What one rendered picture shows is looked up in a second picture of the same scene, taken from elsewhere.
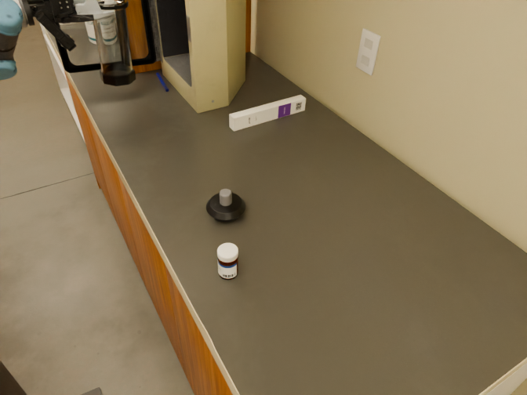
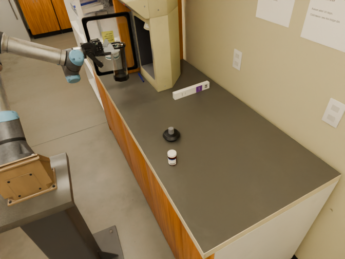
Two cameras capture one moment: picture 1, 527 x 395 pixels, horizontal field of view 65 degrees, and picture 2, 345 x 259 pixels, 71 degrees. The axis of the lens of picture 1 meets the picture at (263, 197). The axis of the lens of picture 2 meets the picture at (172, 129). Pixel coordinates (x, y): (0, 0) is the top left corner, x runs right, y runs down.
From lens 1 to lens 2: 31 cm
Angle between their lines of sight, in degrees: 6
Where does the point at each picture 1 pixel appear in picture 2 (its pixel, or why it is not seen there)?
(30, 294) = (80, 182)
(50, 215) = (87, 144)
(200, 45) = (158, 61)
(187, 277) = (155, 164)
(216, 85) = (166, 78)
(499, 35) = (291, 53)
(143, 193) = (135, 130)
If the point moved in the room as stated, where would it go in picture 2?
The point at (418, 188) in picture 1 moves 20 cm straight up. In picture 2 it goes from (262, 124) to (269, 92)
